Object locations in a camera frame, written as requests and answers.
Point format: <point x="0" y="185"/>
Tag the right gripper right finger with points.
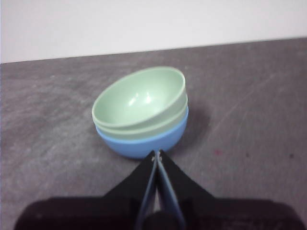
<point x="177" y="182"/>

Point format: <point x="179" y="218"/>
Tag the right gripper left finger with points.
<point x="136" y="182"/>

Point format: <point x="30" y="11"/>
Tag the blue ribbed bowl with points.
<point x="134" y="148"/>

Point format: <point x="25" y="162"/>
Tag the green ribbed bowl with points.
<point x="136" y="100"/>
<point x="156" y="128"/>

